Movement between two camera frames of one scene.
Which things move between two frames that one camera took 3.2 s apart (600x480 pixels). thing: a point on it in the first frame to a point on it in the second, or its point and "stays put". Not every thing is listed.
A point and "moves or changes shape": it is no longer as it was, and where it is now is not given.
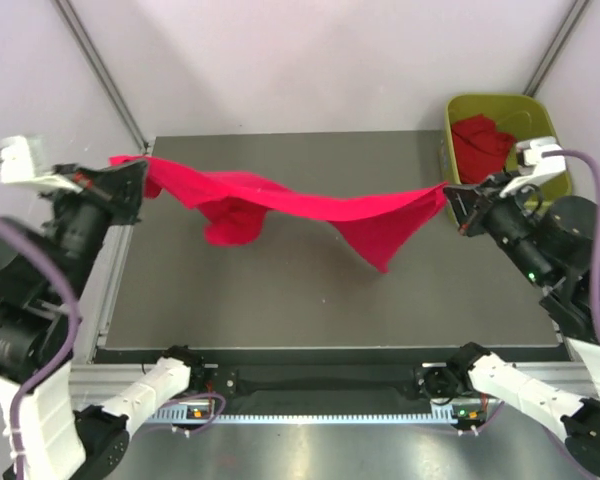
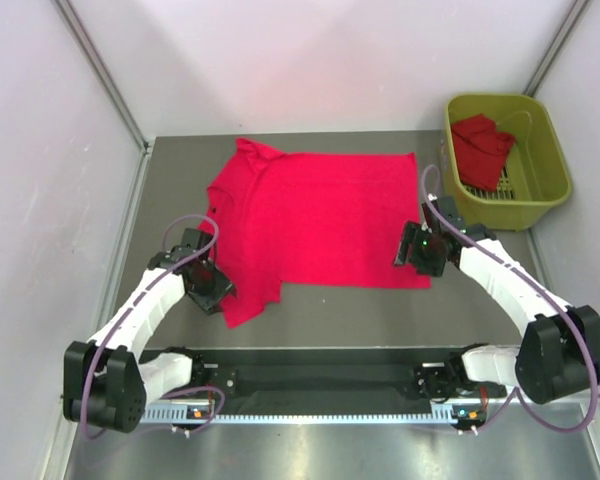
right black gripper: [470, 203] to [413, 232]
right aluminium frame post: [556, 46] stays put
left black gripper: [116, 188] to [209, 303]
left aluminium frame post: [102, 74] stays put
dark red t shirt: [480, 151] stays put
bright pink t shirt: [236, 204] moves or changes shape
